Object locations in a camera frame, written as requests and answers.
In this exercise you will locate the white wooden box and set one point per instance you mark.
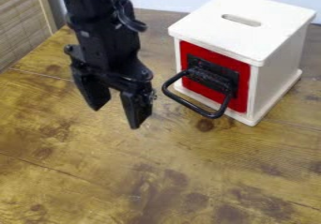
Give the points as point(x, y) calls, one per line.
point(259, 32)

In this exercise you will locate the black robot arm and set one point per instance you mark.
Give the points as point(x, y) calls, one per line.
point(97, 7)

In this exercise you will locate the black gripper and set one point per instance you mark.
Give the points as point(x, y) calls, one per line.
point(105, 63)

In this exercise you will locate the red drawer front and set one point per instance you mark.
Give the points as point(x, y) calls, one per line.
point(239, 103)

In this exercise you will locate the black metal drawer handle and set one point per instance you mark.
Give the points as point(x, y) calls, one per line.
point(207, 77)

